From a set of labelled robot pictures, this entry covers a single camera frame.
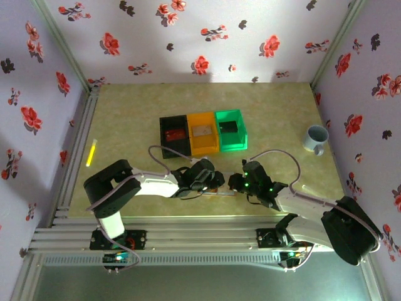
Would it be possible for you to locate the grey card holder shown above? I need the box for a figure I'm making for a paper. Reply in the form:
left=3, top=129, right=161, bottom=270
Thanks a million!
left=200, top=171, right=239, bottom=198

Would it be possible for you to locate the silver beige card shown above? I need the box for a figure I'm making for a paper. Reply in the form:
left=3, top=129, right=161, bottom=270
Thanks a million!
left=191, top=124, right=214, bottom=138

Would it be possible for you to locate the black card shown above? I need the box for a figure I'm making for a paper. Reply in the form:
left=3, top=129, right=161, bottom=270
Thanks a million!
left=219, top=121, right=241, bottom=136

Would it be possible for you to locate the orange plastic bin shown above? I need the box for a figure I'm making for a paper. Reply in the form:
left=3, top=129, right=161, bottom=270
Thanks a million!
left=187, top=112, right=221, bottom=156

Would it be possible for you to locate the black plastic bin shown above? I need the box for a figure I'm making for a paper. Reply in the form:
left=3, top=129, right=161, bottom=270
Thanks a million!
left=159, top=115, right=192, bottom=159

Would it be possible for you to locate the green plastic bin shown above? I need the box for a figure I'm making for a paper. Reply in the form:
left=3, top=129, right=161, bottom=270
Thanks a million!
left=214, top=109, right=251, bottom=154

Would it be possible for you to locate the light blue ceramic mug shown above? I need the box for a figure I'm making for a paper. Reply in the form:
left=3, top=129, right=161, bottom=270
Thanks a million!
left=302, top=124, right=330, bottom=157

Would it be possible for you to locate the right circuit board green light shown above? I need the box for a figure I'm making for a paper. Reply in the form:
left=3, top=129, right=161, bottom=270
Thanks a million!
left=279, top=250, right=308, bottom=261

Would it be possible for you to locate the circuit board green light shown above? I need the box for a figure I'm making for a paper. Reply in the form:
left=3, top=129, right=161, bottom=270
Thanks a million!
left=102, top=253, right=132, bottom=264
left=279, top=250, right=308, bottom=261

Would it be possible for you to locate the yellow highlighter pen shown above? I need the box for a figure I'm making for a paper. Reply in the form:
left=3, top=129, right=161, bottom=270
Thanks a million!
left=85, top=139, right=98, bottom=168

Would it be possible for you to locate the left circuit board green light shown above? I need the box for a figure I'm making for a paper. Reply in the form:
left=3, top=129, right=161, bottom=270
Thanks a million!
left=102, top=253, right=132, bottom=264

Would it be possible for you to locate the grey right arm cable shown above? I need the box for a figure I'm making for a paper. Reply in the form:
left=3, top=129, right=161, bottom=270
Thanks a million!
left=242, top=149, right=383, bottom=272

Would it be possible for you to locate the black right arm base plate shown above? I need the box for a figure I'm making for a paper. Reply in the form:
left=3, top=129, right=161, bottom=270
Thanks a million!
left=256, top=228, right=283, bottom=249

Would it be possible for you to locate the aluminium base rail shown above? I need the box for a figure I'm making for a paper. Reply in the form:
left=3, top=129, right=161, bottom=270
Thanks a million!
left=29, top=214, right=373, bottom=255

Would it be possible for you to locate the slotted grey cable duct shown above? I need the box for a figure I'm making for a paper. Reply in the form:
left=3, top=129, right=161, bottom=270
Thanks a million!
left=42, top=250, right=283, bottom=267

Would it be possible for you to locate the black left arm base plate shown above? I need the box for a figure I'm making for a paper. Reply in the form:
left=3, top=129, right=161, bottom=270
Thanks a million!
left=90, top=230, right=148, bottom=251

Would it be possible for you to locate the aluminium side rail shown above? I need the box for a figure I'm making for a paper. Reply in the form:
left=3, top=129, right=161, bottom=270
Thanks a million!
left=51, top=87, right=101, bottom=217

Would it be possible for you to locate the right aluminium corner post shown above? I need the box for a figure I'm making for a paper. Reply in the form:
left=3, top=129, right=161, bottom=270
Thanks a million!
left=310, top=0, right=366, bottom=90

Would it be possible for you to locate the aluminium corner post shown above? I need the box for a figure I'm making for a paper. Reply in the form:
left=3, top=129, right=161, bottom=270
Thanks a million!
left=31, top=0, right=96, bottom=93
left=310, top=0, right=366, bottom=90

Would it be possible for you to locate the left aluminium corner post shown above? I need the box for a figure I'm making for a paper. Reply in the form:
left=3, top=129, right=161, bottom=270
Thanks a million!
left=31, top=0, right=96, bottom=93

